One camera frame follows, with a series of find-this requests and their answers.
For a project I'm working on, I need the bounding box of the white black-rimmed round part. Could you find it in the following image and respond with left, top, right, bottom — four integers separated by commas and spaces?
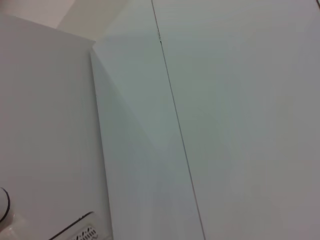
0, 186, 11, 223

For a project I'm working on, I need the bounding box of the white cabinet panel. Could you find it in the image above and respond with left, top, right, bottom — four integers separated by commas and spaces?
0, 13, 115, 240

